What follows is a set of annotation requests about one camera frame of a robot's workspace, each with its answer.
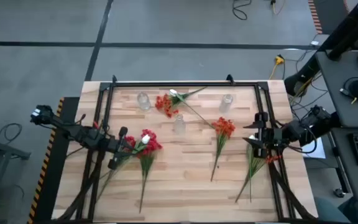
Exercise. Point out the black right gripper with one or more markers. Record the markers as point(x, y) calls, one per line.
point(262, 135)

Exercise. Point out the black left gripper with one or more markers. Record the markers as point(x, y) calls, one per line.
point(117, 146)

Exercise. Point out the orange artificial flower bunch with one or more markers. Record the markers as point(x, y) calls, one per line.
point(224, 127)
point(271, 159)
point(165, 105)

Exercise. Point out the faceted flared clear glass vase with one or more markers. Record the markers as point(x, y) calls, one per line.
point(179, 126)

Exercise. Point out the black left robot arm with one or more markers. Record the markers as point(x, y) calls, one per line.
point(76, 133)

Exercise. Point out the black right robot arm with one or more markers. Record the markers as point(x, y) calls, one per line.
point(303, 129)

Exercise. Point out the diamond-cut cylindrical glass vase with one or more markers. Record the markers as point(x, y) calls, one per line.
point(225, 104)

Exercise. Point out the round clear glass bottle vase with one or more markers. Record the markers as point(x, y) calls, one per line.
point(143, 102)

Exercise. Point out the white paper sheet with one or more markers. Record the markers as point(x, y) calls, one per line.
point(315, 151)

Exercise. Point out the black desk leg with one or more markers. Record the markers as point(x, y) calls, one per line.
point(300, 79)

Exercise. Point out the black hazard-striped side panel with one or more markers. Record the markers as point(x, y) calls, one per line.
point(54, 186)

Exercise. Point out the black caster wheel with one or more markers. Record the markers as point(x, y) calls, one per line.
point(339, 193)

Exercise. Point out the small white adapter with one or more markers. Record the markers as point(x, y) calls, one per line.
point(314, 43)

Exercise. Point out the person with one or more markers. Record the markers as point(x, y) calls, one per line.
point(353, 211)

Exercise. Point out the black tower fan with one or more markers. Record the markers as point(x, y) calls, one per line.
point(346, 28)

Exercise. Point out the black frame clamp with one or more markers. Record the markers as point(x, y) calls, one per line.
point(230, 79)
point(114, 78)

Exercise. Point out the black aluminium table frame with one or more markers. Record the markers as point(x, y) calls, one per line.
point(182, 84)

